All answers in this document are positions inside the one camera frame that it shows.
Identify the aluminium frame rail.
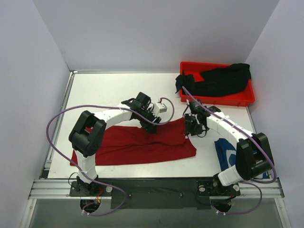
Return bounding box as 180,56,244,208
28,70,285,200

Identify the black t shirt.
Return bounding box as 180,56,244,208
175,63,251,97

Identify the red plastic bin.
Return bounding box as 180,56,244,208
180,61,255,107

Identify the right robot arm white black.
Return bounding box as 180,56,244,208
184,100,274,195

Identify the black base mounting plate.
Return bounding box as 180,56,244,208
69,177,240,211

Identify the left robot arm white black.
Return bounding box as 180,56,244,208
68,92,167,196

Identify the red t shirt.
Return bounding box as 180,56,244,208
69,117,197,167

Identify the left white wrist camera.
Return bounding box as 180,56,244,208
152,99,168,115

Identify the blue folded t shirt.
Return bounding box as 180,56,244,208
214,138,271,181

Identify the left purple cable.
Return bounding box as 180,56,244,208
45,96,175,216

